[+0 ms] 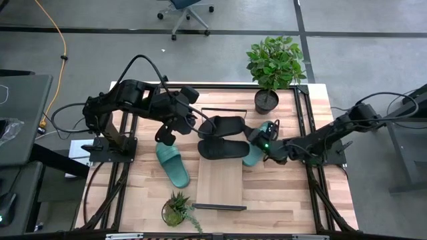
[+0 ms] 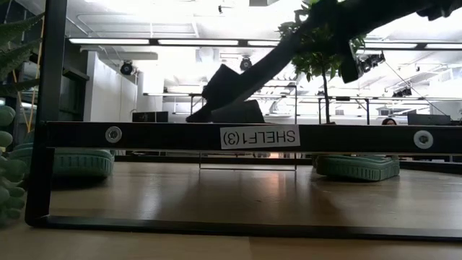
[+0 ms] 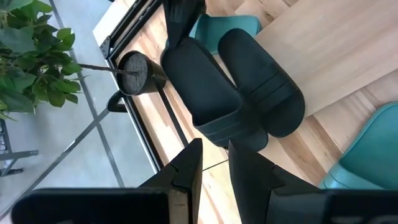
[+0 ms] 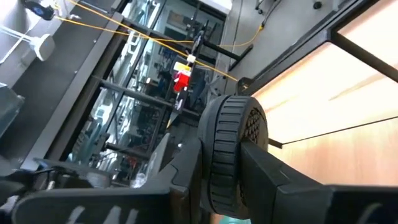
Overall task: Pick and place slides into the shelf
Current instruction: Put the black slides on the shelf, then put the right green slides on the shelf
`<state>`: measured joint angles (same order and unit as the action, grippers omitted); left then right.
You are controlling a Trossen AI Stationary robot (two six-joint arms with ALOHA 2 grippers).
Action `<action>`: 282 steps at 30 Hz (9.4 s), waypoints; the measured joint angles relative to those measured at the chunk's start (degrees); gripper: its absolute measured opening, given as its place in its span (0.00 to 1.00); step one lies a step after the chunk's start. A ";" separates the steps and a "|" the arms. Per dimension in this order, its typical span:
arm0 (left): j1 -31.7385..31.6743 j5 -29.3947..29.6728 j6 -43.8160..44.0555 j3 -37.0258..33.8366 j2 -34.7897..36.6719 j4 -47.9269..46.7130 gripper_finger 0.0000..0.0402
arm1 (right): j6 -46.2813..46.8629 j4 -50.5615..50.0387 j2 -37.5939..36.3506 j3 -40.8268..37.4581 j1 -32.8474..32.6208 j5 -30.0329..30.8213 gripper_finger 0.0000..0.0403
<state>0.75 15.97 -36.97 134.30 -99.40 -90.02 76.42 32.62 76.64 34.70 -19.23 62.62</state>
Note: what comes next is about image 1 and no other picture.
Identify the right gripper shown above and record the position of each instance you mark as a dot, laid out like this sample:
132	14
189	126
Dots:
258	135

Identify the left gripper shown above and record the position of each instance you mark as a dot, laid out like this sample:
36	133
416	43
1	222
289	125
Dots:
181	116

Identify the green rubber slide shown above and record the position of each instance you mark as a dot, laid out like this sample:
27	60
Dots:
173	166
251	158

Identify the black rubber slide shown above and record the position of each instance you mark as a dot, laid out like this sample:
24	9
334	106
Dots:
227	126
223	149

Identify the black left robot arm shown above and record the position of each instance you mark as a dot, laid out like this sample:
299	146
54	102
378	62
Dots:
130	93

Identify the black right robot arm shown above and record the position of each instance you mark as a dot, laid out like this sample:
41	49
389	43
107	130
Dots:
317	140

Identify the black metal wooden shelf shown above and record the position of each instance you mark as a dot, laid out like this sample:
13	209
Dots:
218	180

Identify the black plant pot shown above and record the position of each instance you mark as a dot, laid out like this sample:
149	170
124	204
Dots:
267	105

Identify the black table clamp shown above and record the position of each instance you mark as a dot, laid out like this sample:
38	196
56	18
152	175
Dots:
164	79

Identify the green leafy small tree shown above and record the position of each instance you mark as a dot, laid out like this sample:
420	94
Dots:
275	63

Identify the small succulent potted plant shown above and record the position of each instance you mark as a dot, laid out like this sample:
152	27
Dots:
175	211

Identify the office chair base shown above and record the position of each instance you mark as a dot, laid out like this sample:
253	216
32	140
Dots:
185	3

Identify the black side stand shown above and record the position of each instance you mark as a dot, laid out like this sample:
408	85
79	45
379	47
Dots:
410	150

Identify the dark office desk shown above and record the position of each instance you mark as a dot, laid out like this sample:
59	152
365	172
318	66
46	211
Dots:
23	100

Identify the clear plastic bag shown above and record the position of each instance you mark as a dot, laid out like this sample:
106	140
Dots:
10	130

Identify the black computer mouse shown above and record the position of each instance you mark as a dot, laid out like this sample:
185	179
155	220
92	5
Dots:
7	208

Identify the black table frame rails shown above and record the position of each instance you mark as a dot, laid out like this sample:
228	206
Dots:
227	86

